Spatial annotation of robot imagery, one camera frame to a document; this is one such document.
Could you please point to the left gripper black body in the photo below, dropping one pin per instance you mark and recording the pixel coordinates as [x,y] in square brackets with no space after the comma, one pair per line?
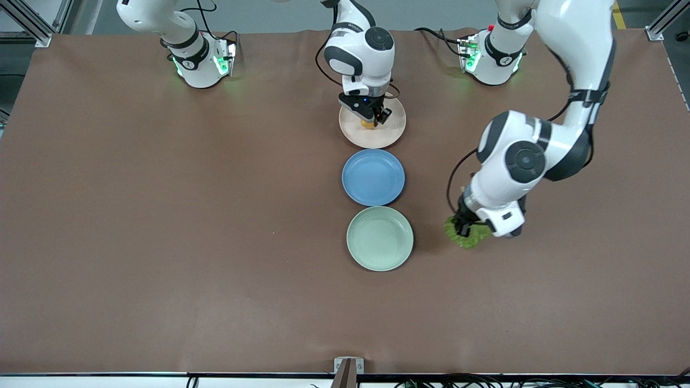
[464,219]

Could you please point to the yellow lemon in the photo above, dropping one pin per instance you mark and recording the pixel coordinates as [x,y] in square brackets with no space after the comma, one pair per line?
[367,125]

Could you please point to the green lettuce leaf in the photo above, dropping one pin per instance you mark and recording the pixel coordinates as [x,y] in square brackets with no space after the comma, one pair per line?
[469,241]

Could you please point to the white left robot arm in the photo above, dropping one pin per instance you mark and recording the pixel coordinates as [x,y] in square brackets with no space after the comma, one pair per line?
[571,32]

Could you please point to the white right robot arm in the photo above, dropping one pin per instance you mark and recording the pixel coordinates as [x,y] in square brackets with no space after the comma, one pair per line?
[361,54]

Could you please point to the beige plate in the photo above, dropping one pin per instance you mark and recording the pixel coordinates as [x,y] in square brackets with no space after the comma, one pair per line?
[377,137]

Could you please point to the blue plate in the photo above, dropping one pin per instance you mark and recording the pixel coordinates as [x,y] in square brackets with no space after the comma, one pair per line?
[373,178]

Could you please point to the pale green plate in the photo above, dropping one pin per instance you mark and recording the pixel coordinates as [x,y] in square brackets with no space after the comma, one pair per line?
[380,240]

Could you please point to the brown table cover mat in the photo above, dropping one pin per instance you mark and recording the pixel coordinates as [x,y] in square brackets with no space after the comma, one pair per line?
[161,296]

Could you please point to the silver camera mount bracket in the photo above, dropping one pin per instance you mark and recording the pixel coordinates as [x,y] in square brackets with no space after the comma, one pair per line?
[349,366]

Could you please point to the aluminium frame profile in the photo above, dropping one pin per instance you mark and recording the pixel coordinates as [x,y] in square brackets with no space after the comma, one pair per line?
[40,36]
[655,32]

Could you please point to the white table edge rail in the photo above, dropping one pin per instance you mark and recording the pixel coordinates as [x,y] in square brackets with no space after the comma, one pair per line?
[108,381]

